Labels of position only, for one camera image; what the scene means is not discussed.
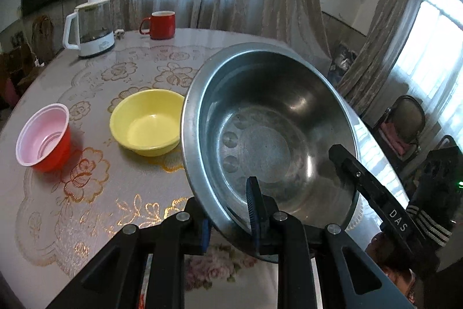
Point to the white electric kettle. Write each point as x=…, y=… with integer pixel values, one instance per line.
x=94, y=37

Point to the narrow beige curtain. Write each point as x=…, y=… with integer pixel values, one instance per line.
x=394, y=23

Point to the patterned bag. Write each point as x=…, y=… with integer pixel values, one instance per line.
x=343, y=63

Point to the white plate with flower centre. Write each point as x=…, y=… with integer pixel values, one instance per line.
x=217, y=265

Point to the red plastic bowl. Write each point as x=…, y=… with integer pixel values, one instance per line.
x=43, y=135

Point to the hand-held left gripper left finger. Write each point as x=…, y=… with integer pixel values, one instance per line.
x=205, y=236

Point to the person's right forearm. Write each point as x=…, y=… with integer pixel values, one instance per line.
x=432, y=225

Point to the stainless steel bowl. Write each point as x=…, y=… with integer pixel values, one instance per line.
x=289, y=106

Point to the yellow bowl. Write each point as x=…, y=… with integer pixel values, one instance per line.
x=144, y=120

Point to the bright window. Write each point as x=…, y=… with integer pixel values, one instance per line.
x=434, y=48

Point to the pink chair cushion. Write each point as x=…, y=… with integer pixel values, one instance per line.
x=394, y=139

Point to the dark round-backed chair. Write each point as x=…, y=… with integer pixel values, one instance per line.
x=408, y=113

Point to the red mug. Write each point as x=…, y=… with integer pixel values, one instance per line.
x=162, y=26

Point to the person's right hand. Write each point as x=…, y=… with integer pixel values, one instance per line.
x=383, y=254

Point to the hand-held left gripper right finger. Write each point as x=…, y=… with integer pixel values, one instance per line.
x=253, y=211

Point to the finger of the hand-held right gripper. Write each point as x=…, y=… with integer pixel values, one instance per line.
x=372, y=189

